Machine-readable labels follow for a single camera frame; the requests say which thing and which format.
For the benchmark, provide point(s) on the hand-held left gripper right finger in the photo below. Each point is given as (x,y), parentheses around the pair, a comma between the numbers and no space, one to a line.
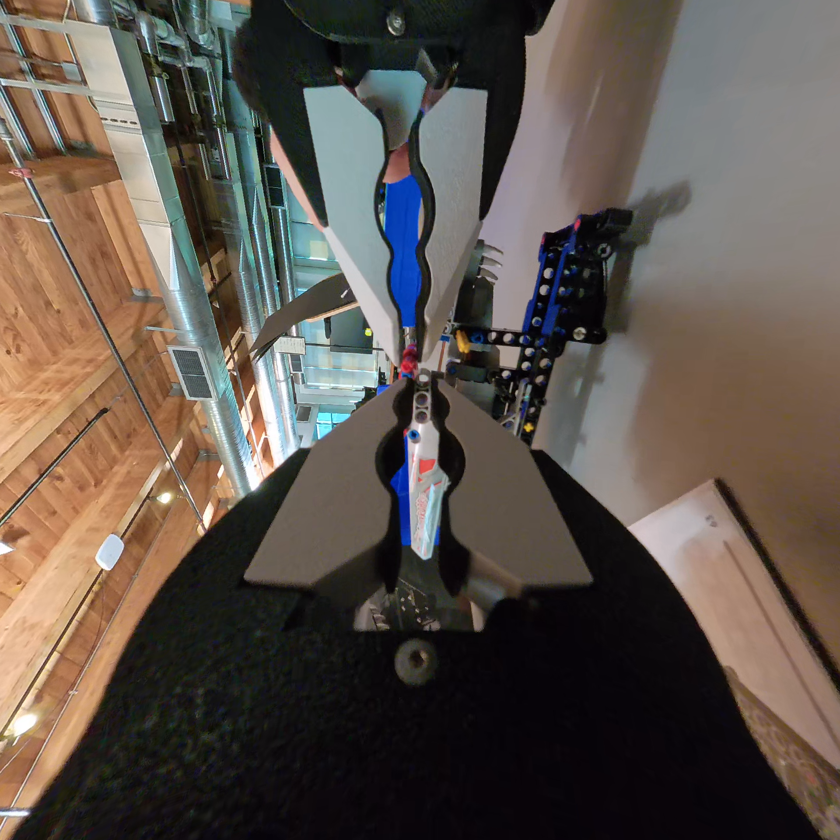
(518,518)

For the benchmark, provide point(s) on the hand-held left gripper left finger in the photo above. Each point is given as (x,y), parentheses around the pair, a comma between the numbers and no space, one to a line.
(315,518)

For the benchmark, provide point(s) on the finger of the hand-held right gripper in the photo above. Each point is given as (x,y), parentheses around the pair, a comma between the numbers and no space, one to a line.
(456,197)
(344,184)

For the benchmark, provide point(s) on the brick-built toy truck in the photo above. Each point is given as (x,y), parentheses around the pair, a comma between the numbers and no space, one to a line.
(564,289)

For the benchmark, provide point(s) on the grey connector brick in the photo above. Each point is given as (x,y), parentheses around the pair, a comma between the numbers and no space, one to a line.
(422,397)

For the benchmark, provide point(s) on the grey desk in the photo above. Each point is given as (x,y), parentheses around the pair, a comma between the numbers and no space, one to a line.
(722,262)

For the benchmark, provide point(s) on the blue open-front bin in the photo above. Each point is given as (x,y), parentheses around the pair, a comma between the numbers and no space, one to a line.
(401,249)

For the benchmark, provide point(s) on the black toy set box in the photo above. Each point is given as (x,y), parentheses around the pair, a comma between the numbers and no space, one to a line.
(420,594)

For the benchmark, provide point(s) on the dark angled panel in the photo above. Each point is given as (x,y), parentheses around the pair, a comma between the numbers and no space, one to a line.
(308,308)

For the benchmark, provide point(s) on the instruction booklet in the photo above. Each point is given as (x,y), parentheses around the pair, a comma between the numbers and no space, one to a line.
(695,564)

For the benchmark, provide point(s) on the louvred white vent grille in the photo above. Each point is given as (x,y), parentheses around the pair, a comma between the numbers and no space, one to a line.
(191,373)

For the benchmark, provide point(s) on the white ceiling access point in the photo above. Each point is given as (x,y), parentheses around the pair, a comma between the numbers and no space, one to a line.
(109,552)

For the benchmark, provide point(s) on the silver spiral duct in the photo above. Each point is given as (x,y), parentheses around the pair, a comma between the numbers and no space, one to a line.
(249,308)

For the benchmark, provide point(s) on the silver ventilation duct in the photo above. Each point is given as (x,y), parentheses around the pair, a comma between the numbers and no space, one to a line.
(187,315)

